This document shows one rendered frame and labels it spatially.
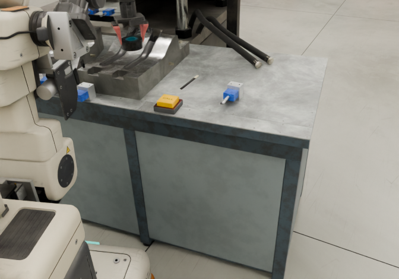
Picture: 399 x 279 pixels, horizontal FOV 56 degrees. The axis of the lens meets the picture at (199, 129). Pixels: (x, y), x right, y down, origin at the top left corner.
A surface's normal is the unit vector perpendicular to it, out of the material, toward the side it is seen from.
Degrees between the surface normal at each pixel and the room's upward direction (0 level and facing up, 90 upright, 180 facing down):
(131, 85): 90
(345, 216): 0
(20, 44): 90
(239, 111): 0
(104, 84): 90
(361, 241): 0
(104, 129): 90
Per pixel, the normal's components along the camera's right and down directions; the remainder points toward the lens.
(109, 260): -0.03, -0.85
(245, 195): -0.35, 0.51
